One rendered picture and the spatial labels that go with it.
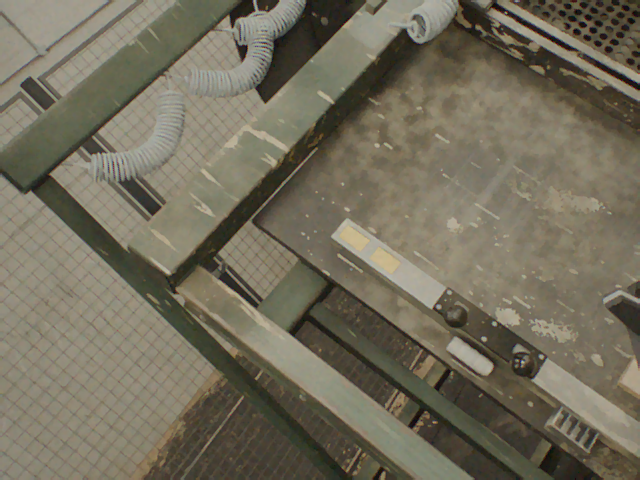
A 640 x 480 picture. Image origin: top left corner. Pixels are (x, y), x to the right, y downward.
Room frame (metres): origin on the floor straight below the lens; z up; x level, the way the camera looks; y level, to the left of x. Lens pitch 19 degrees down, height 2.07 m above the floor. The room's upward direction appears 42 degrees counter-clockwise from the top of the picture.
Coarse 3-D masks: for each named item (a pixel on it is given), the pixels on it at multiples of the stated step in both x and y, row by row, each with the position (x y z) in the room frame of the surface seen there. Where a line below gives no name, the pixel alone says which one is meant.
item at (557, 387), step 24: (336, 240) 1.08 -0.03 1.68; (360, 264) 1.07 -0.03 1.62; (408, 264) 1.03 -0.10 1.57; (408, 288) 1.01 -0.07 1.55; (432, 288) 1.00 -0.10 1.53; (432, 312) 0.98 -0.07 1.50; (504, 360) 0.90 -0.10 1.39; (528, 384) 0.89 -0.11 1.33; (552, 384) 0.86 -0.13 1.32; (576, 384) 0.86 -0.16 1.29; (576, 408) 0.83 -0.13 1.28; (600, 408) 0.83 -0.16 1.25; (600, 432) 0.81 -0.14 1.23; (624, 432) 0.80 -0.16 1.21; (624, 456) 0.80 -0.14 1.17
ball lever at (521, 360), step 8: (512, 352) 0.89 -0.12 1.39; (520, 352) 0.81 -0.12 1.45; (528, 352) 0.88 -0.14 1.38; (512, 360) 0.81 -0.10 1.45; (520, 360) 0.80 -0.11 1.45; (528, 360) 0.79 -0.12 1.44; (512, 368) 0.80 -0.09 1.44; (520, 368) 0.79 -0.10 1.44; (528, 368) 0.79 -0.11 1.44; (536, 368) 0.79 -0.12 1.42; (520, 376) 0.80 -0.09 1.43
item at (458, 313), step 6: (450, 306) 0.87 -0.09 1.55; (456, 306) 0.86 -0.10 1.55; (462, 306) 0.95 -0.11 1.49; (444, 312) 0.88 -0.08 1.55; (450, 312) 0.86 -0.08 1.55; (456, 312) 0.86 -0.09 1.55; (462, 312) 0.85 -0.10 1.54; (444, 318) 0.87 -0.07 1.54; (450, 318) 0.86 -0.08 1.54; (456, 318) 0.85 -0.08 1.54; (462, 318) 0.85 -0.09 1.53; (450, 324) 0.86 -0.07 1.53; (456, 324) 0.85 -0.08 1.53; (462, 324) 0.85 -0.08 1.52
